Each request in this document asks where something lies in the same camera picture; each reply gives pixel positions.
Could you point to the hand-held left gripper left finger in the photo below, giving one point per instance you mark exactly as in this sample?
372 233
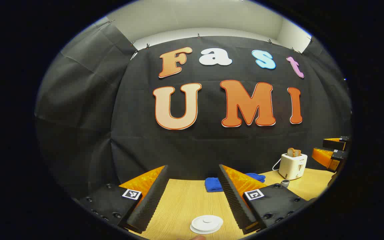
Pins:
148 203

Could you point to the white toaster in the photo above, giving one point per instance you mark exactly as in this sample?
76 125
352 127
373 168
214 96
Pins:
292 166

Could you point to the white teacup lid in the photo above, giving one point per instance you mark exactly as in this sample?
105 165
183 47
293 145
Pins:
207 221

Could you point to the toast slice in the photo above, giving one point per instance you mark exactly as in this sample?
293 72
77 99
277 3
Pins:
293 152

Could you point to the white saucer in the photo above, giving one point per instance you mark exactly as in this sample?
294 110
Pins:
195 231

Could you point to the blue cloth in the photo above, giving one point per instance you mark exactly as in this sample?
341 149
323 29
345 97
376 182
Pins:
213 184

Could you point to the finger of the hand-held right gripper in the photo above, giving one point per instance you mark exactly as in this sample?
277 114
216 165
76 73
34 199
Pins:
333 143
325 158

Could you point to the black backdrop cloth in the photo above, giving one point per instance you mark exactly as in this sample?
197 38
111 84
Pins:
138 133

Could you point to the silver water bottle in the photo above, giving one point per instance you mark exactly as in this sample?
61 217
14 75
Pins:
285 183

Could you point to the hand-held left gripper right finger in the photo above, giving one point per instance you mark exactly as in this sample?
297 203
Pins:
233 200

